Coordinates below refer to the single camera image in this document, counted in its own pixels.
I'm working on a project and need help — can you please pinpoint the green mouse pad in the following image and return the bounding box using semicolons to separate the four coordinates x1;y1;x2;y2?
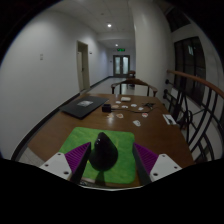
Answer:
58;126;137;185

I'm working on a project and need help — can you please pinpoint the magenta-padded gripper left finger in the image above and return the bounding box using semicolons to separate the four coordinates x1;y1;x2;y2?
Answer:
39;142;92;184

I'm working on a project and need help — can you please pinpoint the black railing with wooden handrail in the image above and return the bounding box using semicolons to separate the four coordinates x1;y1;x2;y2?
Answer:
163;69;224;162

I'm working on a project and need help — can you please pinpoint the black computer mouse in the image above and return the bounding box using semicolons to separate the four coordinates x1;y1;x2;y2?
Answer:
88;132;119;172

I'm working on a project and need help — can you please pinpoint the dark framed window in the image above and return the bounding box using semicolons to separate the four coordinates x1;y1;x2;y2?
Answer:
173;36;208;105

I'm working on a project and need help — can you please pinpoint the wooden armchair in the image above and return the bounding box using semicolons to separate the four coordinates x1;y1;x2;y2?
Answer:
110;78;159;98

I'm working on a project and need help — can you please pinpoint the small black cube charger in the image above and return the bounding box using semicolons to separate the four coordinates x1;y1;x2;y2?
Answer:
101;103;112;113

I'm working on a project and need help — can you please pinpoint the glass double door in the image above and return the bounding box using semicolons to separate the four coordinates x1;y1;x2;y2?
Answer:
112;54;131;78

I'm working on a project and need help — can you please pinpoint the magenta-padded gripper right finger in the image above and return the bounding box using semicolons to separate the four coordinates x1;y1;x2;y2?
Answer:
132;142;183;186

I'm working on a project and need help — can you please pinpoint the black cable hub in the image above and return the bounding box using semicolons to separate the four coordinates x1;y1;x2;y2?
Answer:
143;102;156;110

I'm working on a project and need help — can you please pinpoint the black closed laptop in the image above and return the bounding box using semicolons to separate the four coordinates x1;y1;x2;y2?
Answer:
59;95;109;120

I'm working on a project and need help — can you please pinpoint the white side door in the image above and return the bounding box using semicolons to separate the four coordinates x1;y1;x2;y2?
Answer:
76;40;91;93

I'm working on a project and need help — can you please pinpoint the black cable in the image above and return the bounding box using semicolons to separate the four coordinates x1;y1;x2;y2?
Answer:
111;104;175;125

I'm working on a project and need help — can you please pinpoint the white paper sheet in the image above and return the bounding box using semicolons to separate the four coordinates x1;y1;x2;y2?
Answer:
162;113;178;126

